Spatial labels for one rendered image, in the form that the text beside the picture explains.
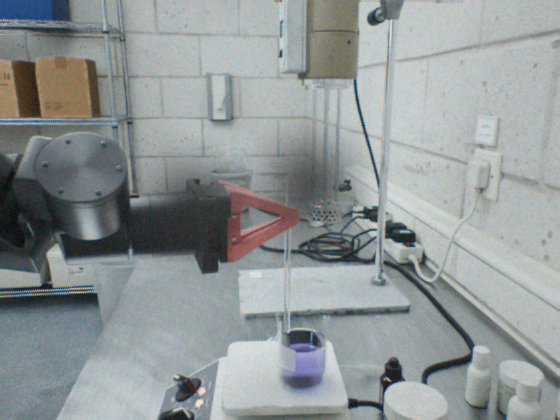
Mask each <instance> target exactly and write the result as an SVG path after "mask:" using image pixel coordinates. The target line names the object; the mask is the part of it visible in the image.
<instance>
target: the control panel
mask: <svg viewBox="0 0 560 420"><path fill-rule="evenodd" d="M219 362H220V361H219V360H218V361H216V362H214V363H212V364H210V365H208V366H206V367H205V368H204V369H202V370H200V371H198V372H196V373H194V374H192V375H191V376H189V377H188V378H189V379H190V380H191V379H192V378H199V379H200V380H201V385H200V387H199V389H202V388H205V389H204V391H203V392H202V393H201V394H198V390H199V389H197V392H196V393H195V394H194V395H192V396H191V397H190V398H188V399H186V400H184V401H181V402H178V401H177V400H175V393H176V391H178V389H179V388H178V387H177V386H176V384H175V385H173V386H171V387H169V388H167V390H166V392H165V395H164V398H163V401H162V404H161V407H160V410H159V412H158V416H157V419H156V420H158V417H159V415H160V414H161V413H163V412H165V411H167V410H171V409H176V408H179V407H182V406H183V407H184V408H186V409H187V410H191V411H192V412H193V413H194V415H195V417H194V420H210V415H211V409H212V404H213V397H214V391H215V386H216V379H217V373H218V368H219ZM200 399H202V400H203V402H202V404H200V405H199V406H197V407H196V402H197V401H198V400H200Z"/></svg>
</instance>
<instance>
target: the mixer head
mask: <svg viewBox="0 0 560 420"><path fill-rule="evenodd" d="M274 1H280V52H279V56H278V57H280V65H279V67H280V69H281V73H282V74H297V78H298V79H300V80H302V83H301V85H305V90H348V89H349V85H354V80H355V79H356V78H357V76H358V53H359V35H358V25H359V9H360V0H274Z"/></svg>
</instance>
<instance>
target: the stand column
mask: <svg viewBox="0 0 560 420"><path fill-rule="evenodd" d="M396 34H397V19H389V20H388V30H387V48H386V66H385V83H384V101H383V118H382V136H381V153H380V171H379V205H378V223H377V240H376V257H375V276H374V277H371V284H374V285H377V286H382V285H385V284H386V278H385V277H383V276H382V273H383V259H384V244H385V227H386V196H387V179H388V164H389V147H390V131H391V115H392V99H393V83H394V66H395V50H396Z"/></svg>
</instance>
